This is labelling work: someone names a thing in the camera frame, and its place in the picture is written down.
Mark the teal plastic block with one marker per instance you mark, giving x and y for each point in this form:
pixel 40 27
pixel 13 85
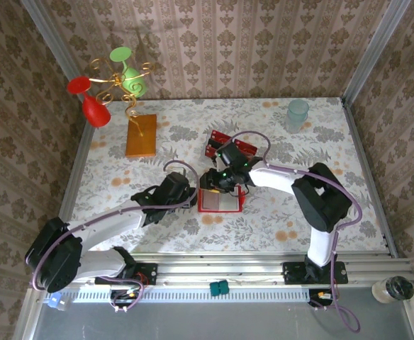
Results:
pixel 219 288

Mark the green plastic wine glass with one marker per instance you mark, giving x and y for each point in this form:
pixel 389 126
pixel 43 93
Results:
pixel 134 83

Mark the red card holder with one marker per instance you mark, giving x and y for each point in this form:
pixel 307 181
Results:
pixel 228 205

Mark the floral table cover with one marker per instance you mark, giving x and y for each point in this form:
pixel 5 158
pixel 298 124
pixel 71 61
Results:
pixel 263 226

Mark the aluminium table side rail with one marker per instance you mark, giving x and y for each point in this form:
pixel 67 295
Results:
pixel 369 177
pixel 80 156

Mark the aluminium frame post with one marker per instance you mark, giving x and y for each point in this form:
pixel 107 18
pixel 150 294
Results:
pixel 383 35
pixel 45 35

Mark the grey metal panel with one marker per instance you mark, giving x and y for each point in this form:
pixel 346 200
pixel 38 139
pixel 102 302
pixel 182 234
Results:
pixel 228 322

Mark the black credit card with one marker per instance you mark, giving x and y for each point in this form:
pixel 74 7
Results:
pixel 216 144

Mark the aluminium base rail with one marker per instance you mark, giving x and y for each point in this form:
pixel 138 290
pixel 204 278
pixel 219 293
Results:
pixel 228 265

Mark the red credit card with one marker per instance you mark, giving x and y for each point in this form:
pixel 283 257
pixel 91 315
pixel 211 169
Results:
pixel 219 135
pixel 252 150
pixel 211 151
pixel 249 143

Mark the clear jar black lid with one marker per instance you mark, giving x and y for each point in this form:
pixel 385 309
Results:
pixel 393 289

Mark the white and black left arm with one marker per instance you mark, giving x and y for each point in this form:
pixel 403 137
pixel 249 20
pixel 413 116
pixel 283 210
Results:
pixel 111 223

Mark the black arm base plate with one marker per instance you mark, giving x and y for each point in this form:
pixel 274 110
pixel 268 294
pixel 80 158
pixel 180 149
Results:
pixel 340 272
pixel 150 273

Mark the red plastic wine glass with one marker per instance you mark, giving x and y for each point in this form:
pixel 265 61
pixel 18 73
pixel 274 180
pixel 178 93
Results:
pixel 95 111

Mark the pale blue plastic cup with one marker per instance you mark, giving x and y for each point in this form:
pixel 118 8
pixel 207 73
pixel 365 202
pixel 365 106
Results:
pixel 296 113

